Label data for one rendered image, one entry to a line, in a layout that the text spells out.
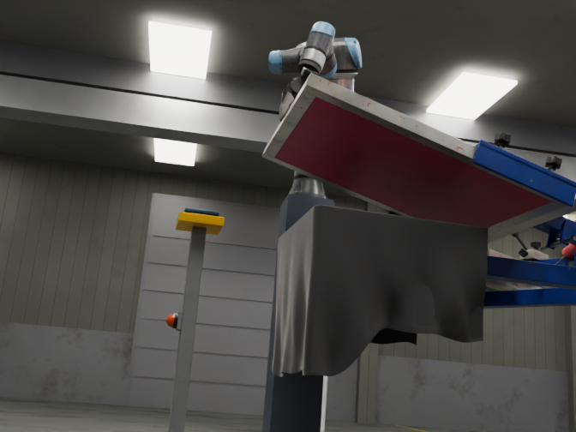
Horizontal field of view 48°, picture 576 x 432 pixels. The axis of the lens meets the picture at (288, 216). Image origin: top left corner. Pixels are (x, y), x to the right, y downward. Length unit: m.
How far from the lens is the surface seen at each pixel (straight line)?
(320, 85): 1.69
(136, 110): 7.20
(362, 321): 1.65
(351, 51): 2.52
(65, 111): 7.25
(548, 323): 12.70
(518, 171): 1.83
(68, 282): 10.97
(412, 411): 11.50
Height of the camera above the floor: 0.50
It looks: 15 degrees up
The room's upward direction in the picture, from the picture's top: 5 degrees clockwise
